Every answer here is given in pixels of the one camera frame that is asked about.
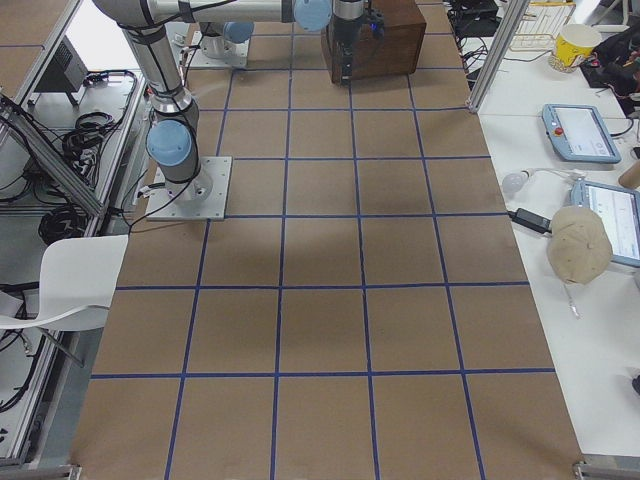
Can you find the gold wire rack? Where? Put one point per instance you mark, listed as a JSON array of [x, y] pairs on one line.
[[541, 24]]

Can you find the white light bulb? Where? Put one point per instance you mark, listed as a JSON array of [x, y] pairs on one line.
[[514, 182]]

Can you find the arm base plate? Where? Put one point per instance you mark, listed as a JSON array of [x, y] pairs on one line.
[[189, 54], [204, 198]]

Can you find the yellow paper cup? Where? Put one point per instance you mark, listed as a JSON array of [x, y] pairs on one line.
[[573, 46]]

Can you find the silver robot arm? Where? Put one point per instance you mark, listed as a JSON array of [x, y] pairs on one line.
[[232, 32], [171, 142]]

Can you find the dark wooden drawer cabinet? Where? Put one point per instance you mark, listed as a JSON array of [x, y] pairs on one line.
[[396, 53]]

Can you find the aluminium frame post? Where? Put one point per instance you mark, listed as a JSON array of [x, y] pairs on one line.
[[501, 41]]

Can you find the teach pendant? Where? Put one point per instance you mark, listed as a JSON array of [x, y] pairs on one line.
[[577, 133], [618, 209]]

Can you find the black power adapter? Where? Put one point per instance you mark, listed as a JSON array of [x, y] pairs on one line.
[[530, 220]]

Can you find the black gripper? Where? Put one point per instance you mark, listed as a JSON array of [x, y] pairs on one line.
[[344, 33]]

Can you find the beige cap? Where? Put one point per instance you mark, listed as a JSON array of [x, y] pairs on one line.
[[579, 250]]

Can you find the far teach pendant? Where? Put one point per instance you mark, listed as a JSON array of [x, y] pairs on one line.
[[577, 133]]

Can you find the near teach pendant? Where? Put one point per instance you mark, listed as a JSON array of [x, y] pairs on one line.
[[618, 209]]

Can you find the white chair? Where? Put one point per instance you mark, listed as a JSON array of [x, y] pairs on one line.
[[77, 282]]

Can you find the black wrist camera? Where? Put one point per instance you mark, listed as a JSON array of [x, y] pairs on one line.
[[375, 20]]

